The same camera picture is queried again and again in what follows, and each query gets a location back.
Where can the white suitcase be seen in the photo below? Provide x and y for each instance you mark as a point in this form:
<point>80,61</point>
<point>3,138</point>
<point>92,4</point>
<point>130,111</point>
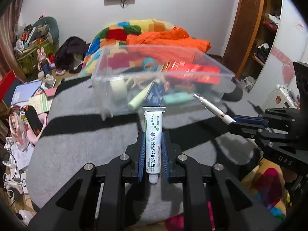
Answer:
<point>280,97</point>

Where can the black orange slipper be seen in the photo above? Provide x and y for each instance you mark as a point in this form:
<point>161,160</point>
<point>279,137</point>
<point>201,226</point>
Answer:
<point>33,119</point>

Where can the wooden door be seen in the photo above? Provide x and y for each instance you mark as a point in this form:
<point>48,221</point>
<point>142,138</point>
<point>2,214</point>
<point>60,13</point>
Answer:
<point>243,34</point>

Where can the green grey neck pillow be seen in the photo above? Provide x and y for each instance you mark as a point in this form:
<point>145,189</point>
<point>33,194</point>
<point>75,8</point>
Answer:
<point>49,28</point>

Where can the green basket of clutter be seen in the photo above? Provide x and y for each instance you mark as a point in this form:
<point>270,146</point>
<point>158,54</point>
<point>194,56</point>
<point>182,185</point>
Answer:
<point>25,50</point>

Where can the orange puffer jacket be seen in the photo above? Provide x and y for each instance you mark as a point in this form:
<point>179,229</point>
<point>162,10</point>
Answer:
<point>174,44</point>

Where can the dark clothes pile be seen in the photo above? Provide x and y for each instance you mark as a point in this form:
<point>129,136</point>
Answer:
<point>70,56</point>

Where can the blue card packet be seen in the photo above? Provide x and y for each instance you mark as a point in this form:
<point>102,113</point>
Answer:
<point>155,94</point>

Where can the red gold packet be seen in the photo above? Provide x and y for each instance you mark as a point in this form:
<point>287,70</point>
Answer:
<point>191,73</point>

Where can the white tape roll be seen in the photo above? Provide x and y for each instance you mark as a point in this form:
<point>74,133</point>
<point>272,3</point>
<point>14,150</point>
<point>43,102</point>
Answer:
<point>118,89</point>

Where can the white silver pen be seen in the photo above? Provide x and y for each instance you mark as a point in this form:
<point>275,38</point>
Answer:
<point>215,110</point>

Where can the white ointment tube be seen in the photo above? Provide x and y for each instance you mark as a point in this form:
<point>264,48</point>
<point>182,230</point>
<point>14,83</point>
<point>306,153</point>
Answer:
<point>153,137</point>

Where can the colourful patchwork quilt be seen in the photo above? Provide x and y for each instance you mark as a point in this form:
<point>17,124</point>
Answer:
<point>116,34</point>

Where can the light blue bottle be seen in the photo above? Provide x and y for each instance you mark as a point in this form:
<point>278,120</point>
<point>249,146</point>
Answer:
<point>177,98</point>

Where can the striped brown curtain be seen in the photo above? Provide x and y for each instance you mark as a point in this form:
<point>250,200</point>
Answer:
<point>9,19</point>

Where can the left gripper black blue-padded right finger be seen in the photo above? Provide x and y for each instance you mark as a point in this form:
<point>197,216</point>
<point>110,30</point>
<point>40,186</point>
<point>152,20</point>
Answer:
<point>213,198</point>

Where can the wooden shelf unit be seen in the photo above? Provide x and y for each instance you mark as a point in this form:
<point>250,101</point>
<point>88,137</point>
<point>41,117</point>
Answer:
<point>266,19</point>

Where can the rabbit plush doll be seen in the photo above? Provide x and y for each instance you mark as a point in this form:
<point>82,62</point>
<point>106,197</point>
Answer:
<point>43,62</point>

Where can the blue notebook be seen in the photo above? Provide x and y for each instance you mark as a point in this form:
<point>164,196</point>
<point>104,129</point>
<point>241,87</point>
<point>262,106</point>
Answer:
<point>24,92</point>

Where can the blue tape roll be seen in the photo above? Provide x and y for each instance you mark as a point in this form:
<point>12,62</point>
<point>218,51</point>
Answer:
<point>149,64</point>

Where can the clear plastic storage box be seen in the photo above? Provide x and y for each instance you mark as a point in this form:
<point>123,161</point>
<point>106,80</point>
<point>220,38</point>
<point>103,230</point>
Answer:
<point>118,62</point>

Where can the white power strip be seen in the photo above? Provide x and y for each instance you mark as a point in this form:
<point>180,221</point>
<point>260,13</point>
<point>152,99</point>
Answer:
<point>20,184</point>

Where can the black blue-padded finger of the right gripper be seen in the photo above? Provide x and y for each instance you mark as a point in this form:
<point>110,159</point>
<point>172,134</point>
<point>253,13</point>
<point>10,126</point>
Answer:
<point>245,125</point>

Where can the red box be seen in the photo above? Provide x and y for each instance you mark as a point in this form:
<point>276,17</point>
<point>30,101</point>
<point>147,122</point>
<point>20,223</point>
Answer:
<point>6,82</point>

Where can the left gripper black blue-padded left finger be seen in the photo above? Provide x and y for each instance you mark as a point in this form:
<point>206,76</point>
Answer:
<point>93,199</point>

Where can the pink book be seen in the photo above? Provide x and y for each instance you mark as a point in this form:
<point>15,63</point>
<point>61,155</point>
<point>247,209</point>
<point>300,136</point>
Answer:
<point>50,92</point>

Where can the light green tube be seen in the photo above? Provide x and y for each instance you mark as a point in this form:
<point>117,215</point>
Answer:
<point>136,102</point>

